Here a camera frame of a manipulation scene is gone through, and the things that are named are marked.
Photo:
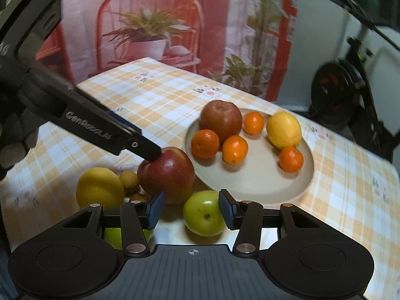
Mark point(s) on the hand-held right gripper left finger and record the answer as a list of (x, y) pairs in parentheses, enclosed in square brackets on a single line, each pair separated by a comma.
[(156, 207)]

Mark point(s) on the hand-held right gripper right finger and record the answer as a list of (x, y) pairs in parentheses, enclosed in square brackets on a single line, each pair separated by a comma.
[(225, 207)]

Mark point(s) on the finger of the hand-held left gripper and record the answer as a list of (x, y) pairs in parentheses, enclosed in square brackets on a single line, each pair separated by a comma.
[(123, 121), (145, 150)]

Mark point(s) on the small brown longan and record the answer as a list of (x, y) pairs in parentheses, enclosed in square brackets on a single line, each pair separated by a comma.
[(129, 179), (137, 197)]

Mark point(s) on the green apple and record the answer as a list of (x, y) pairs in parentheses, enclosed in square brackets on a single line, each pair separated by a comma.
[(114, 237), (203, 215)]

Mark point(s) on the shiny red apple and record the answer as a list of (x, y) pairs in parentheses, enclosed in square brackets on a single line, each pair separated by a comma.
[(168, 178)]

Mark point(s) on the beige round plate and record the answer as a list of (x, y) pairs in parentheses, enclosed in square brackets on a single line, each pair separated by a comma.
[(256, 181)]

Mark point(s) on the orange mandarin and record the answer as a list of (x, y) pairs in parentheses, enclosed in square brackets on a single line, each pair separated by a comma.
[(291, 159), (205, 143), (253, 123), (235, 149)]

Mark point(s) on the yellow lemon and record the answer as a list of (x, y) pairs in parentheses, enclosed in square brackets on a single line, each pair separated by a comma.
[(100, 189), (283, 129)]

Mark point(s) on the brownish red apple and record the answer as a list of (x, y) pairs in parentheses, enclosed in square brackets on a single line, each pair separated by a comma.
[(221, 120)]

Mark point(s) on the person's left hand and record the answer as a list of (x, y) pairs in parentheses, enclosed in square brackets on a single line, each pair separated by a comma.
[(12, 137)]

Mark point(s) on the printed backdrop cloth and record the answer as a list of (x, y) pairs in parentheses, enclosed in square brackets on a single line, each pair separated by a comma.
[(218, 22)]

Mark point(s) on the black exercise bike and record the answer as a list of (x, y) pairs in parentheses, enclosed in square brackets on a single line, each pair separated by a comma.
[(331, 90)]

